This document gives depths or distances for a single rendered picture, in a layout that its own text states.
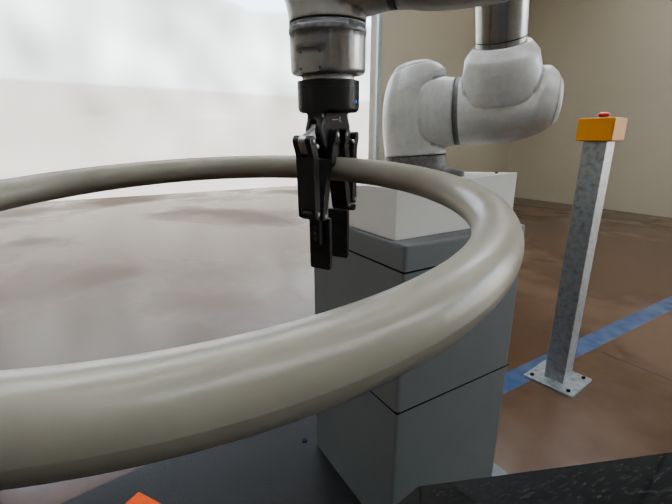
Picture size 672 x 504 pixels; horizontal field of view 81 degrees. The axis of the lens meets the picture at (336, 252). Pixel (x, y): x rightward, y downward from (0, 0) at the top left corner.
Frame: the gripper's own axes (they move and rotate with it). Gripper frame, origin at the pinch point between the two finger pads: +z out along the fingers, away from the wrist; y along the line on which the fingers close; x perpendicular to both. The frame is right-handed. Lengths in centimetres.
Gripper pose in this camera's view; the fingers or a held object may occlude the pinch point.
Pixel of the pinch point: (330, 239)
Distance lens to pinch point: 54.1
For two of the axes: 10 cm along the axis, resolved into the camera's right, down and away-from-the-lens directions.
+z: 0.1, 9.4, 3.3
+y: -4.6, 2.9, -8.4
